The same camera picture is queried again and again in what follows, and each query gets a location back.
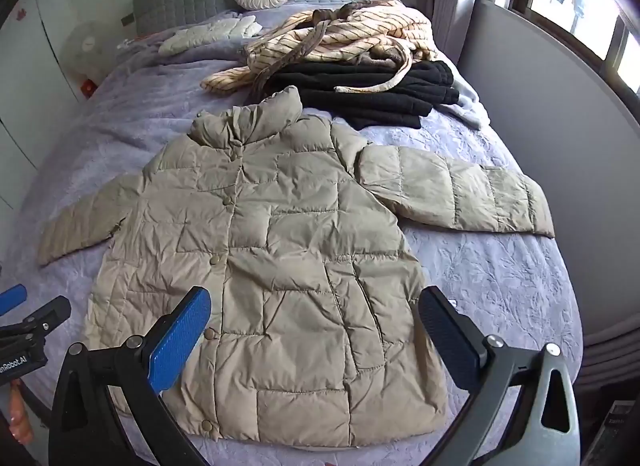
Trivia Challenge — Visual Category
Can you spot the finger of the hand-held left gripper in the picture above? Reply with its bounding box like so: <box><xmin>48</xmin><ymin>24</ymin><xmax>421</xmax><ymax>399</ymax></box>
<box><xmin>0</xmin><ymin>284</ymin><xmax>27</xmax><ymax>317</ymax></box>
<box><xmin>0</xmin><ymin>296</ymin><xmax>72</xmax><ymax>347</ymax></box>

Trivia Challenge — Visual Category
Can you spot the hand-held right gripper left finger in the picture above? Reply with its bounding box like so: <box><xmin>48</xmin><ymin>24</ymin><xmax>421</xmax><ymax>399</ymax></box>
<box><xmin>47</xmin><ymin>286</ymin><xmax>213</xmax><ymax>466</ymax></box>

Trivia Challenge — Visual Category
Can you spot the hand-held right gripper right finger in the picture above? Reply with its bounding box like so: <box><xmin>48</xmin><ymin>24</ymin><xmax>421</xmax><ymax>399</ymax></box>
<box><xmin>417</xmin><ymin>286</ymin><xmax>588</xmax><ymax>466</ymax></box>

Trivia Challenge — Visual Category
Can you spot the beige puffer jacket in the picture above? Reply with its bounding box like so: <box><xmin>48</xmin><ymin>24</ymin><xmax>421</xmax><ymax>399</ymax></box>
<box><xmin>37</xmin><ymin>86</ymin><xmax>556</xmax><ymax>453</ymax></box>

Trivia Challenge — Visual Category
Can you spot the person's left hand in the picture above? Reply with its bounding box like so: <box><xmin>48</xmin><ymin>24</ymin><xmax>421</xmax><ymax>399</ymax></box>
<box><xmin>0</xmin><ymin>378</ymin><xmax>36</xmax><ymax>447</ymax></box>

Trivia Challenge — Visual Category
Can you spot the lilac embossed blanket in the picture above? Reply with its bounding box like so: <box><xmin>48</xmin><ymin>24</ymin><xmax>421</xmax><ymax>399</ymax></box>
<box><xmin>0</xmin><ymin>10</ymin><xmax>586</xmax><ymax>466</ymax></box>

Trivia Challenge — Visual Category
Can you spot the grey ribbed panel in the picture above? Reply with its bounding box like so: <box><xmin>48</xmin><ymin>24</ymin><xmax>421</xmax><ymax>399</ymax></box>
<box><xmin>582</xmin><ymin>316</ymin><xmax>640</xmax><ymax>387</ymax></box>

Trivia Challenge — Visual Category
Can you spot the dark box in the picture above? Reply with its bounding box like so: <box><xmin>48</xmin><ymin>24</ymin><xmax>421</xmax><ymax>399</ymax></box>
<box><xmin>595</xmin><ymin>398</ymin><xmax>640</xmax><ymax>466</ymax></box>

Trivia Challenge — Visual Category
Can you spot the white wardrobe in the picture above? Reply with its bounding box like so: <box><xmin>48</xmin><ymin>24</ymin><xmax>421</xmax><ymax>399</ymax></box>
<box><xmin>0</xmin><ymin>0</ymin><xmax>101</xmax><ymax>211</ymax></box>

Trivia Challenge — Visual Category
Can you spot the light grey plush cloth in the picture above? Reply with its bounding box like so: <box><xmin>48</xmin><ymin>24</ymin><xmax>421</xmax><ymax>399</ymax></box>
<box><xmin>440</xmin><ymin>58</ymin><xmax>493</xmax><ymax>131</ymax></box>

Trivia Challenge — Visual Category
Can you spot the black folded fleece garment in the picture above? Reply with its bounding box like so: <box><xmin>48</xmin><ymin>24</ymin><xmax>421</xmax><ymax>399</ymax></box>
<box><xmin>250</xmin><ymin>60</ymin><xmax>461</xmax><ymax>131</ymax></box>

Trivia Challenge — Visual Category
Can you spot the white electric fan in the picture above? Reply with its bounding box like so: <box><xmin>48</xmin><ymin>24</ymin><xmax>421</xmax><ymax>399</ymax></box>
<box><xmin>61</xmin><ymin>20</ymin><xmax>117</xmax><ymax>91</ymax></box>

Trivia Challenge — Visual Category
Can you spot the cream quilted garment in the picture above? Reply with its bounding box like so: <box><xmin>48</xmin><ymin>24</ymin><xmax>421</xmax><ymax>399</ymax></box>
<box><xmin>159</xmin><ymin>14</ymin><xmax>263</xmax><ymax>56</ymax></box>

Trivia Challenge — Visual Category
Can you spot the cream striped plush robe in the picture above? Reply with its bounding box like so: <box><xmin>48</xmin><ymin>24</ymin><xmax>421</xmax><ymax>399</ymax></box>
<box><xmin>200</xmin><ymin>0</ymin><xmax>438</xmax><ymax>96</ymax></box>

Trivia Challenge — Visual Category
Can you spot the window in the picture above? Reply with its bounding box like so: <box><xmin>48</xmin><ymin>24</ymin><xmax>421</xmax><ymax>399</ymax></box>
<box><xmin>505</xmin><ymin>0</ymin><xmax>640</xmax><ymax>96</ymax></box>

